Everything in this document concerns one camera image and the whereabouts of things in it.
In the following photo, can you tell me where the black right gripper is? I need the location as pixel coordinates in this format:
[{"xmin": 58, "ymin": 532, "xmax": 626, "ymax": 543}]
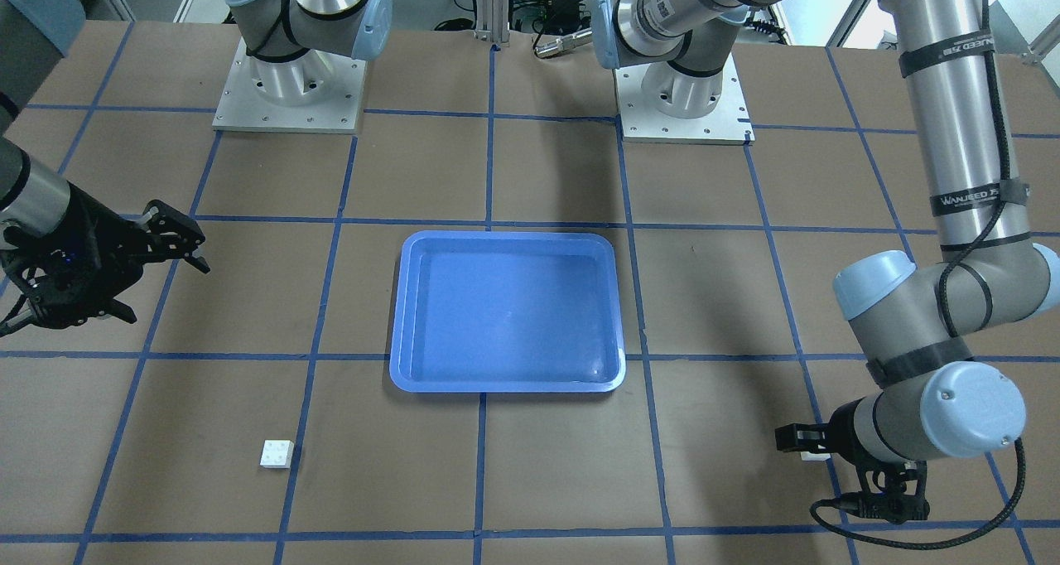
[{"xmin": 2, "ymin": 186, "xmax": 210, "ymax": 331}]

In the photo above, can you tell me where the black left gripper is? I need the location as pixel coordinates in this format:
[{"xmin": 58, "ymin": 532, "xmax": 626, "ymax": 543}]
[{"xmin": 775, "ymin": 400, "xmax": 930, "ymax": 524}]

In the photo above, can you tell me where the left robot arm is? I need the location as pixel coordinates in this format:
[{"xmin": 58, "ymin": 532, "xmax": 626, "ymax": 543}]
[{"xmin": 588, "ymin": 0, "xmax": 1058, "ymax": 524}]

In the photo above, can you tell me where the blue plastic tray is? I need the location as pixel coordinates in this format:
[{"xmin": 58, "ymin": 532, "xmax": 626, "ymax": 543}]
[{"xmin": 389, "ymin": 230, "xmax": 626, "ymax": 393}]

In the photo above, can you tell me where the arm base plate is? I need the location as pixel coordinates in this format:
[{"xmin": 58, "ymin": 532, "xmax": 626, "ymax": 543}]
[
  {"xmin": 212, "ymin": 41, "xmax": 370, "ymax": 135},
  {"xmin": 613, "ymin": 56, "xmax": 756, "ymax": 145}
]

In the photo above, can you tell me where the aluminium frame post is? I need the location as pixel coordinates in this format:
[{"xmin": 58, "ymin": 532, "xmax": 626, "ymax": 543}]
[{"xmin": 473, "ymin": 0, "xmax": 512, "ymax": 48}]

